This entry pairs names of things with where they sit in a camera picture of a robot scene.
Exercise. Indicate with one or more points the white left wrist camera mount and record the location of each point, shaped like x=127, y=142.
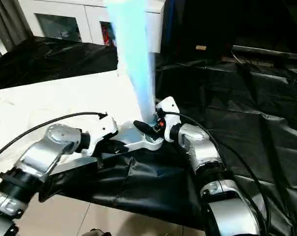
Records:
x=106, y=125

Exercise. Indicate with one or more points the dark metal bar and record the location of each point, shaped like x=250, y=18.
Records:
x=273, y=52

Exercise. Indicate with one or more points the white sideboard cabinet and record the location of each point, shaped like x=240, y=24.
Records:
x=89, y=14

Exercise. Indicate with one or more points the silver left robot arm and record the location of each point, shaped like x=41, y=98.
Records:
x=52, y=137

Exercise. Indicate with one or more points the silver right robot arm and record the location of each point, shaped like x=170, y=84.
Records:
x=199, y=147

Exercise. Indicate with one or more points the white plastic table leg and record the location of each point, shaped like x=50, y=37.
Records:
x=131, y=49

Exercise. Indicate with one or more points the black cabinet with gold label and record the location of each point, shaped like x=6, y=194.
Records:
x=182, y=24

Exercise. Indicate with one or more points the red bottle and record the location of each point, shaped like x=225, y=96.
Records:
x=105, y=34

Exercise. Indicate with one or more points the black mat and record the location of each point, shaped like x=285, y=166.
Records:
x=249, y=123

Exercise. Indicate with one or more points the white plastic table top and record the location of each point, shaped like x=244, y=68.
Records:
x=52, y=93

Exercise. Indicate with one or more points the grey brown curtain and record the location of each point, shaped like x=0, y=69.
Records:
x=10, y=19

